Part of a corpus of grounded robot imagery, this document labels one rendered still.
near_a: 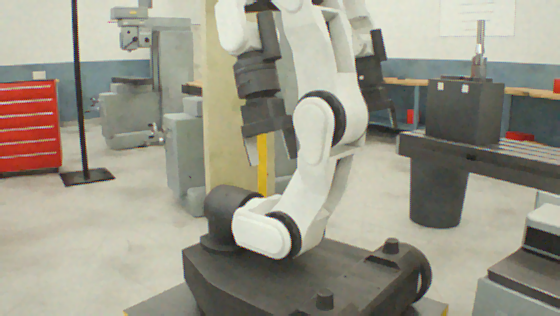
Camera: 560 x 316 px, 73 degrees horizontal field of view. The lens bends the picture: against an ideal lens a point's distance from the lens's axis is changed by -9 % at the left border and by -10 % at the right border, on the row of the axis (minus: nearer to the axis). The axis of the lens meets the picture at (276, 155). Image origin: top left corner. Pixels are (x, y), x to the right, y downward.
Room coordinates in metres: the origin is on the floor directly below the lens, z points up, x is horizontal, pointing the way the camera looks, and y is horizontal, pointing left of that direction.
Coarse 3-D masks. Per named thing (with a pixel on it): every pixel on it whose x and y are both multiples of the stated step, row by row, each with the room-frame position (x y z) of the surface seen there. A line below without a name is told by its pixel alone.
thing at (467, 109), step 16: (432, 80) 1.35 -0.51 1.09; (448, 80) 1.29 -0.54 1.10; (464, 80) 1.26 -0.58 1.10; (480, 80) 1.21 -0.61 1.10; (432, 96) 1.35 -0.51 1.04; (448, 96) 1.28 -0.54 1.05; (464, 96) 1.23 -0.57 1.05; (480, 96) 1.17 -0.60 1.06; (496, 96) 1.20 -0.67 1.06; (432, 112) 1.34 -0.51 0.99; (448, 112) 1.28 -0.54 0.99; (464, 112) 1.22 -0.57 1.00; (480, 112) 1.17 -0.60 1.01; (496, 112) 1.21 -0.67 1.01; (432, 128) 1.34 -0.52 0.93; (448, 128) 1.27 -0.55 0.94; (464, 128) 1.22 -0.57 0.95; (480, 128) 1.18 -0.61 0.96; (496, 128) 1.21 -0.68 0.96; (480, 144) 1.18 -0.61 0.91
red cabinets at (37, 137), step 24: (0, 96) 3.88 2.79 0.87; (24, 96) 3.98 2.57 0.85; (48, 96) 4.09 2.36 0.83; (0, 120) 3.87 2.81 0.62; (24, 120) 3.97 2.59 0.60; (48, 120) 4.08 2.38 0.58; (0, 144) 3.85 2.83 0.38; (24, 144) 3.96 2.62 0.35; (48, 144) 4.07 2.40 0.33; (0, 168) 3.85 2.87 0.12; (24, 168) 3.96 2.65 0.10
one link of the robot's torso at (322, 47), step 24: (288, 0) 1.01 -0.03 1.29; (336, 0) 1.10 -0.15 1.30; (288, 24) 1.02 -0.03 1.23; (312, 24) 0.98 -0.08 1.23; (336, 24) 1.07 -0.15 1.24; (312, 48) 1.01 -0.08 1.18; (336, 48) 1.07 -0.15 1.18; (312, 72) 1.01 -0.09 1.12; (336, 72) 0.97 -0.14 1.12; (312, 96) 0.99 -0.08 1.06; (336, 96) 0.96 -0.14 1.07; (360, 96) 1.03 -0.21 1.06; (336, 120) 0.94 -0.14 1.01; (360, 120) 0.99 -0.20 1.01; (336, 144) 0.96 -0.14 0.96
